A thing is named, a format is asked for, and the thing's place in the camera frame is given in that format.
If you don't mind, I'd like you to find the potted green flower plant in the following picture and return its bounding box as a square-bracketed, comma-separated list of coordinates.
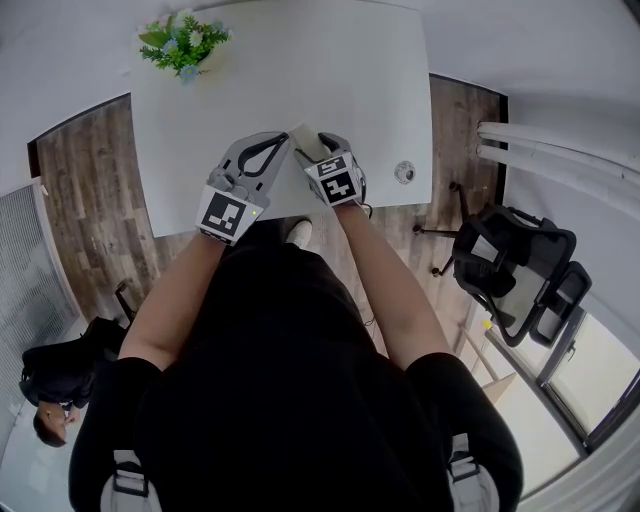
[138, 10, 234, 85]

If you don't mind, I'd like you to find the black mesh office chair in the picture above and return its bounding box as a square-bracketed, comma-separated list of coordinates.
[113, 281, 137, 327]
[412, 182, 594, 349]

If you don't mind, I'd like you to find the wooden board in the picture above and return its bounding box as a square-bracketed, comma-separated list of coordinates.
[462, 329, 519, 409]

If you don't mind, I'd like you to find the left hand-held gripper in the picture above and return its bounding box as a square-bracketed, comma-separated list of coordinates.
[196, 131, 292, 246]

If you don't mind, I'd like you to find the dark framed window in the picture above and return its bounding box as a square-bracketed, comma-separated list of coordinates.
[537, 299, 640, 454]

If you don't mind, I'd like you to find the white wall pipe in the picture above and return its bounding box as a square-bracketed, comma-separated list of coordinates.
[477, 121, 640, 177]
[477, 142, 640, 195]

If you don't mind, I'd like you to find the grey shoulder strap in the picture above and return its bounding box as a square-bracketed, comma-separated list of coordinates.
[99, 449, 161, 512]
[444, 432, 501, 512]

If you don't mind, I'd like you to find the person's left forearm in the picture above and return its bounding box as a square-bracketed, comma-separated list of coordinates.
[118, 232, 226, 374]

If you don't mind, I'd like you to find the person's right forearm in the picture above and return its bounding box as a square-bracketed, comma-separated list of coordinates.
[332, 202, 454, 371]

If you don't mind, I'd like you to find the person's white shoe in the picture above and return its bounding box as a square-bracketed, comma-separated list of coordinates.
[285, 218, 314, 249]

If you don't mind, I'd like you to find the striped frosted glass partition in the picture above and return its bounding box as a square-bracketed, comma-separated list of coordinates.
[0, 182, 81, 401]

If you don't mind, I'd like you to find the cream white object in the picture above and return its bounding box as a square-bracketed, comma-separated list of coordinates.
[289, 123, 332, 164]

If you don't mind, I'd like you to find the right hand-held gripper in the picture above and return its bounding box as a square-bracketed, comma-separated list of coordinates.
[292, 131, 369, 207]

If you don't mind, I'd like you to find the person's black shirt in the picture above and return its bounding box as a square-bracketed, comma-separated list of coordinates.
[67, 219, 524, 512]

